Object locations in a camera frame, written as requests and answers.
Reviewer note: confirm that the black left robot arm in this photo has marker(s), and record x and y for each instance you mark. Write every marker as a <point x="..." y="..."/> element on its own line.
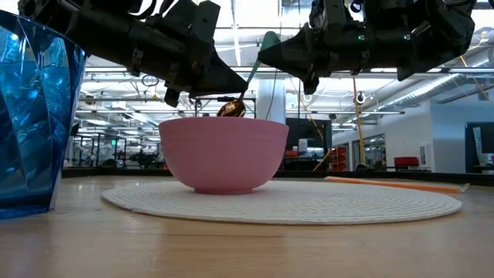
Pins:
<point x="77" y="27"/>

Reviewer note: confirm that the orange straw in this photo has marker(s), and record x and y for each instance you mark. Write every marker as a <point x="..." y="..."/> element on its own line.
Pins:
<point x="393" y="184"/>

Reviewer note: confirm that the blue faceted plastic cup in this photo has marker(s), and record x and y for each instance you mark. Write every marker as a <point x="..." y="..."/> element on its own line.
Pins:
<point x="31" y="116"/>

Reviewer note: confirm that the red storage bins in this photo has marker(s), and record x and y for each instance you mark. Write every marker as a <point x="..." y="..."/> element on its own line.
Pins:
<point x="339" y="158"/>

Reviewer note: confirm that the red box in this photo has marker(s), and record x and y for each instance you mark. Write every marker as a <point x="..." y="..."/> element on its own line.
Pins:
<point x="406" y="161"/>

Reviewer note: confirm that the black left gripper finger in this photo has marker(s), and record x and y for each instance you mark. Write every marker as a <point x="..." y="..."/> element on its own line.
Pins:
<point x="222" y="79"/>

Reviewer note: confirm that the white woven round placemat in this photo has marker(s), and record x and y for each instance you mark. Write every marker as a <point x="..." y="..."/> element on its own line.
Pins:
<point x="308" y="204"/>

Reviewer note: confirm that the dark wall screen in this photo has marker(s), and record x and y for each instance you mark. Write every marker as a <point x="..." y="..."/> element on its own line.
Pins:
<point x="480" y="146"/>

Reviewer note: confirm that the white pillar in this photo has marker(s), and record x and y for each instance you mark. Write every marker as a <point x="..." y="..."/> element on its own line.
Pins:
<point x="276" y="104"/>

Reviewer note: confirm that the black cabinet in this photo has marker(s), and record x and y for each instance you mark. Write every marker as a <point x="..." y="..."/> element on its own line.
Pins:
<point x="308" y="131"/>

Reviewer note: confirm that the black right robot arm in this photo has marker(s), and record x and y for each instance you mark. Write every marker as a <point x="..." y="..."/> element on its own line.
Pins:
<point x="440" y="31"/>

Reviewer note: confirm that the black table edge rail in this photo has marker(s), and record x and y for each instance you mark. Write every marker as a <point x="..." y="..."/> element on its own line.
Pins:
<point x="116" y="172"/>

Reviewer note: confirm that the white bottle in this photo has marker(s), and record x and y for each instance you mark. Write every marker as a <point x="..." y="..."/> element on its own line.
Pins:
<point x="303" y="148"/>

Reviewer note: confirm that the pink plastic bowl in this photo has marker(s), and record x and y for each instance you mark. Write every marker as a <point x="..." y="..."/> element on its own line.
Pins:
<point x="224" y="154"/>

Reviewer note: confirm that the silver ventilation duct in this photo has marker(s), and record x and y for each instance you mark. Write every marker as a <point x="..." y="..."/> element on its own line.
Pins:
<point x="420" y="90"/>

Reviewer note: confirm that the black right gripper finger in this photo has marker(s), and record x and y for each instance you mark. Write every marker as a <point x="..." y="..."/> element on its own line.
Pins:
<point x="289" y="54"/>
<point x="311" y="84"/>

